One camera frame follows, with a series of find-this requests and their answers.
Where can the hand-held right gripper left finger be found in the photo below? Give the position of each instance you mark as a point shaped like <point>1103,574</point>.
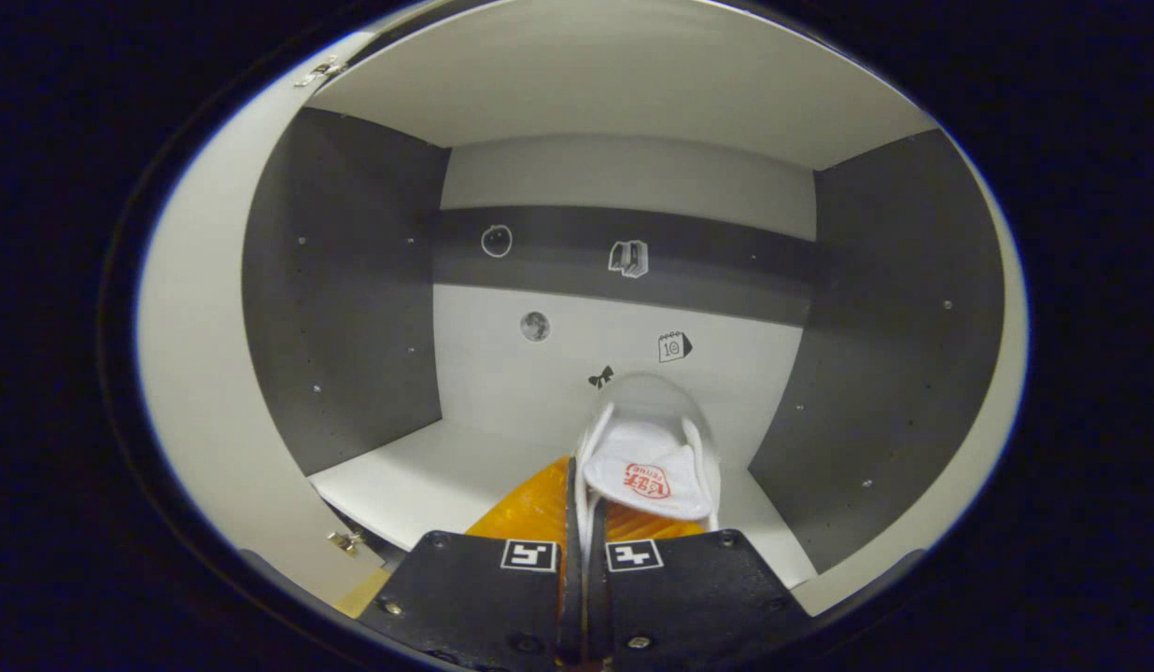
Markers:
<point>474,607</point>

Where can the white canvas shoe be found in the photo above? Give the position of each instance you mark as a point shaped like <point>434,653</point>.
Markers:
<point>647,467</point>

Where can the grey shoe cabinet door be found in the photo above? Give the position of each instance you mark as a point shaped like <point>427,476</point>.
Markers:
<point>950,523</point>
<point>204,373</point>

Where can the grey shoe cabinet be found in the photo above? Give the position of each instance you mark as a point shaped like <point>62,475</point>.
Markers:
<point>633,177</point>

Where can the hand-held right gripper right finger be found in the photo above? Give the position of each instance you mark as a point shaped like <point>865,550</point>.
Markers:
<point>689,597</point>

